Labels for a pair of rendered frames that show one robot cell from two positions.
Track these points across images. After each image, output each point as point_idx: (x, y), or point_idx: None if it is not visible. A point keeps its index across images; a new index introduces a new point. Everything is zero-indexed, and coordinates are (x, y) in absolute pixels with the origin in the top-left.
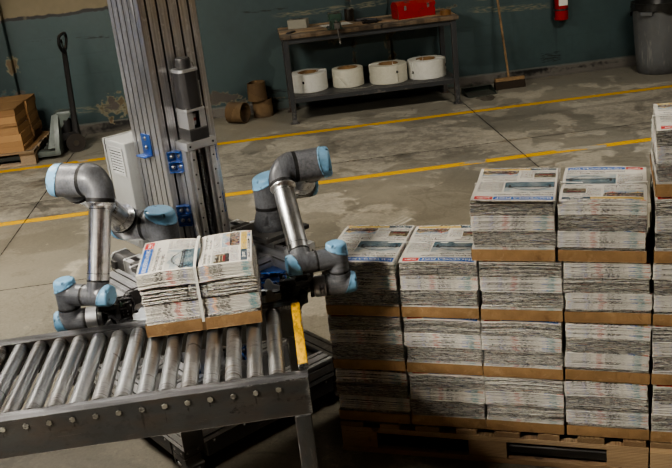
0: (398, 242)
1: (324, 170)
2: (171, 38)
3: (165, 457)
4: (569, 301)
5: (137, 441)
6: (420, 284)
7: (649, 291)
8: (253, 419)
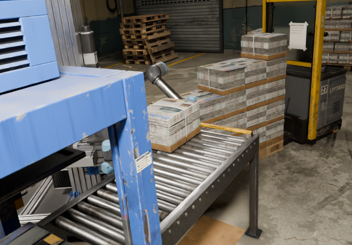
0: (184, 99)
1: (166, 71)
2: (77, 15)
3: (112, 240)
4: (248, 102)
5: (86, 243)
6: (206, 110)
7: (265, 93)
8: (249, 160)
